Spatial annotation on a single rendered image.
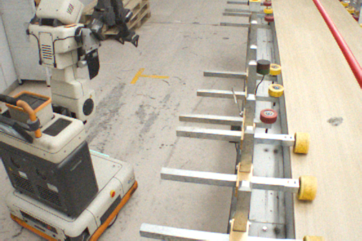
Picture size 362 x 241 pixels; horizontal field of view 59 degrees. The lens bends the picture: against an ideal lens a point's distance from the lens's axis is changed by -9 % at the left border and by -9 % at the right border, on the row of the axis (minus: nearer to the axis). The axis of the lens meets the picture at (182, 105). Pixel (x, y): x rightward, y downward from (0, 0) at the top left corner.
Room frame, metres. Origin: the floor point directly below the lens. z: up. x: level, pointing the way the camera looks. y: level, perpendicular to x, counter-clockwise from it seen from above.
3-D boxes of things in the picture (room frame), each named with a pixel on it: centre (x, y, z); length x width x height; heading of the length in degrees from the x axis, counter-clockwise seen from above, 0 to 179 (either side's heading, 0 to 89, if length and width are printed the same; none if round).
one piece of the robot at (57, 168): (1.46, 0.78, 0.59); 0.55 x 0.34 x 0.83; 64
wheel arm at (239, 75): (1.81, -0.34, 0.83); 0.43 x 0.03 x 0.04; 78
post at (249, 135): (0.86, -0.20, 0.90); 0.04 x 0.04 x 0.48; 78
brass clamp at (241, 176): (0.83, -0.20, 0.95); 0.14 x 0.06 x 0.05; 168
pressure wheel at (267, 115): (1.29, -0.39, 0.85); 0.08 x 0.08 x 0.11
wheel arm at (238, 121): (1.33, -0.20, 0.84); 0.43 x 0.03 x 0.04; 78
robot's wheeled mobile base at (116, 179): (1.54, 0.74, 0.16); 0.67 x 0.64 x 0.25; 154
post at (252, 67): (1.34, -0.31, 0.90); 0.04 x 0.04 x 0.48; 78
